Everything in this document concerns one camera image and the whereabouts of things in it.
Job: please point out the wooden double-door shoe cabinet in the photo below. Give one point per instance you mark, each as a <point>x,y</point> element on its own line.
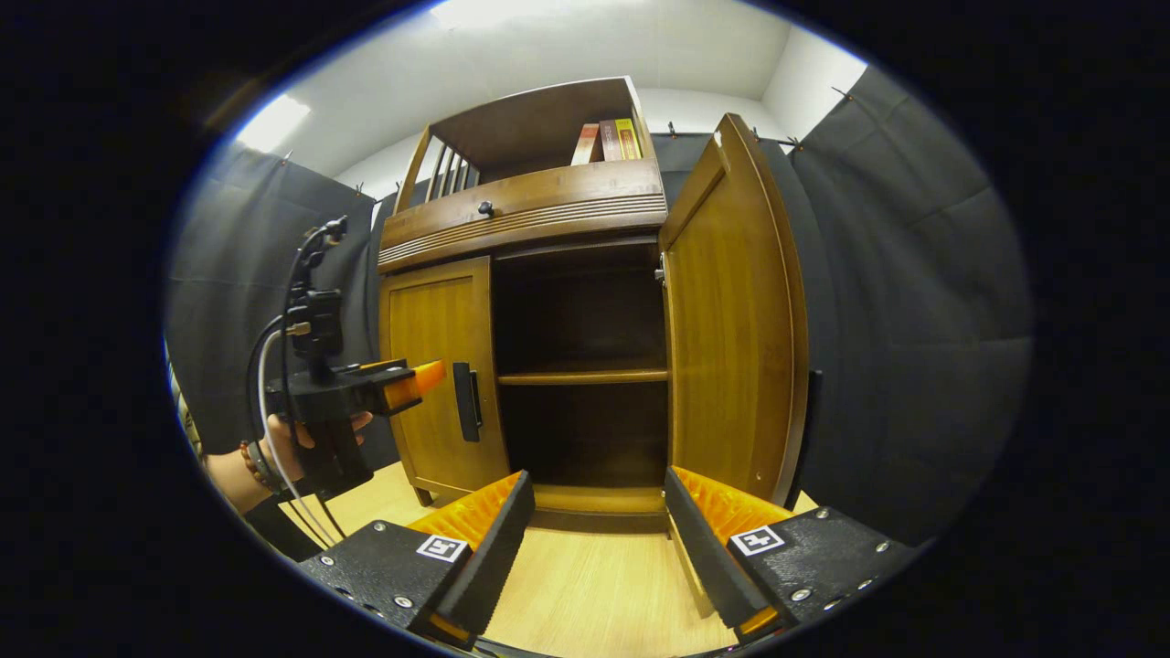
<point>548,210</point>

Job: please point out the wooden inner cabinet shelf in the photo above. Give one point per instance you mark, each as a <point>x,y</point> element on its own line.
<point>585,376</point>

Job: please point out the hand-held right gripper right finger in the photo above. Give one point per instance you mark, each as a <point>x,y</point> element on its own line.
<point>704,557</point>

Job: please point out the black backdrop cloth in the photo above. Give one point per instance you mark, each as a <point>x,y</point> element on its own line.
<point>914,320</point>

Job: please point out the yellow book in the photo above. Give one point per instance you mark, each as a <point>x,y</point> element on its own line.
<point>629,139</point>

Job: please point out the wooden cabinet door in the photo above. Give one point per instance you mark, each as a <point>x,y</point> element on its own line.
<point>731,347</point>
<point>430,366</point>

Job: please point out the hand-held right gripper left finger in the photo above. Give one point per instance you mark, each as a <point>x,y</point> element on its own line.
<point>484,567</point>

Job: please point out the tan book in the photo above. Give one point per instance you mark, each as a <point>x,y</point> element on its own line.
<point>586,144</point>

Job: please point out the small ceiling light panel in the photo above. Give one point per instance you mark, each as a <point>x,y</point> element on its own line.
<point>272,123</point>

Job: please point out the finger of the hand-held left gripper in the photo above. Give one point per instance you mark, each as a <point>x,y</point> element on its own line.
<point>379,367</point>
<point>411,388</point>

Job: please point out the dark brown book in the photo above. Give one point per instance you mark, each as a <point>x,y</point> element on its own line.
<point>611,142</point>

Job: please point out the wooden cabinet drawer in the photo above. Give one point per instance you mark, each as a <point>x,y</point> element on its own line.
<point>548,201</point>

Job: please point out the large ceiling light panel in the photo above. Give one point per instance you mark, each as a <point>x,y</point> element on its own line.
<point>512,11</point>

